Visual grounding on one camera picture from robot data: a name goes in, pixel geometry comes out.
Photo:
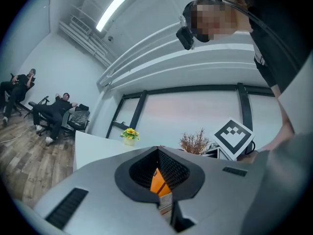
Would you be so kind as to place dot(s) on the white ceiling pipe rack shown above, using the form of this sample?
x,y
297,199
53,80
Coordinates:
x,y
85,35

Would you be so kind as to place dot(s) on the white table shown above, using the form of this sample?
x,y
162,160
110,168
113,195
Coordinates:
x,y
97,148

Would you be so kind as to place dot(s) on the sunflowers in white pot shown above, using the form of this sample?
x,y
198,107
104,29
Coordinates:
x,y
130,136

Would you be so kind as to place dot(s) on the black head camera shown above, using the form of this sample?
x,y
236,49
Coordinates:
x,y
185,38

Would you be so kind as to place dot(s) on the ceiling smoke detector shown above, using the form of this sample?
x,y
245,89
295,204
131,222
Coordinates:
x,y
110,39

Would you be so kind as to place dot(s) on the black folding chair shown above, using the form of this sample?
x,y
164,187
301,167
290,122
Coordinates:
x,y
36,104

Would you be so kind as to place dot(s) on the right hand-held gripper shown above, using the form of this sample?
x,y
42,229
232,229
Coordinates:
x,y
232,138

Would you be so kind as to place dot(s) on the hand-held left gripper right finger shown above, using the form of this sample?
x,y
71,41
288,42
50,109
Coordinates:
x,y
220,192

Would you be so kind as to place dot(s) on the black window frame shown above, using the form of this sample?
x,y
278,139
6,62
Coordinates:
x,y
140,106

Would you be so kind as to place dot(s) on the dried plant in white pot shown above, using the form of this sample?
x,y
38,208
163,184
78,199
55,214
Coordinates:
x,y
194,143

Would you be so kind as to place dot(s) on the ceiling tube light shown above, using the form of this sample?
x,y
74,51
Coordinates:
x,y
111,11

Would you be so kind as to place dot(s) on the plastic-covered black office chair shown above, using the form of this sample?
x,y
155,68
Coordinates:
x,y
78,119

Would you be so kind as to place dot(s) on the person's right forearm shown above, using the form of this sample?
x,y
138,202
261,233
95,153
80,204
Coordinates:
x,y
284,121

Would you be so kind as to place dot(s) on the person's black shirt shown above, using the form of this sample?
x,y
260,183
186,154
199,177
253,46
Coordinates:
x,y
276,33

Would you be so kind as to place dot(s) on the person's head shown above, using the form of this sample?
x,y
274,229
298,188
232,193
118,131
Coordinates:
x,y
220,16

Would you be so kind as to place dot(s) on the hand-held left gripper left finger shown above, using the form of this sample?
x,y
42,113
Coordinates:
x,y
102,180

